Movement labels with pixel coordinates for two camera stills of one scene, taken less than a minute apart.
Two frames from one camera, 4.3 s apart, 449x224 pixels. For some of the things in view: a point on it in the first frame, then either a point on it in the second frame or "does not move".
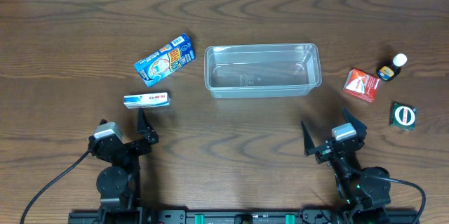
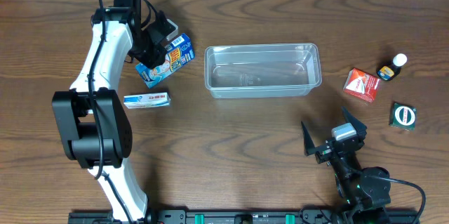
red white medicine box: (361, 84) does not move
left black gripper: (131, 146) → (151, 53)
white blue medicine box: (146, 100) does not move
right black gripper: (332, 147) does not move
